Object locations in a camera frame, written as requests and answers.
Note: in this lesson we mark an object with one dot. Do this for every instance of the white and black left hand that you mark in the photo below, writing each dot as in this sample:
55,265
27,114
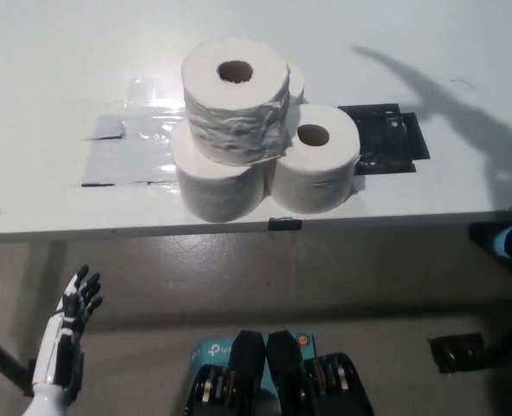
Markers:
54,346

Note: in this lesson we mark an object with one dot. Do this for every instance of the black ribbed robot body blocks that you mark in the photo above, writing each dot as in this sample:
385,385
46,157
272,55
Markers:
247,368

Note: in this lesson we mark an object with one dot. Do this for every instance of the smooth white toilet paper roll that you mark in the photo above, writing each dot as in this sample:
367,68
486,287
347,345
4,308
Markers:
296,86
316,182
216,190

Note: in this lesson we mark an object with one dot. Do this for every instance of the teal tp-link box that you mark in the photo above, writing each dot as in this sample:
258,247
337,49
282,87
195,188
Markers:
208,353

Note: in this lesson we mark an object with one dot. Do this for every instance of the clear tape over grey patch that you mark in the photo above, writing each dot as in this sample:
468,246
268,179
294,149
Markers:
125,151

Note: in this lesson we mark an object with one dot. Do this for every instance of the small black edge clip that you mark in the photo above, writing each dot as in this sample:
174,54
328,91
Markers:
283,224

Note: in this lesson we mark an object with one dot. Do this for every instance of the black taped table plate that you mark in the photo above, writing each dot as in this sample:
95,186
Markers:
390,143

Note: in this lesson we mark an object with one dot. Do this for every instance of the black floor plate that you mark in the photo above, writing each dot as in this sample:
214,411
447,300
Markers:
455,353

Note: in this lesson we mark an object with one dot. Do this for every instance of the black bulky object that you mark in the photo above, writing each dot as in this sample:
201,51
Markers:
481,236

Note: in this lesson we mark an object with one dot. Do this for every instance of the blue round object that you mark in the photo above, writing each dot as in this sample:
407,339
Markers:
504,245

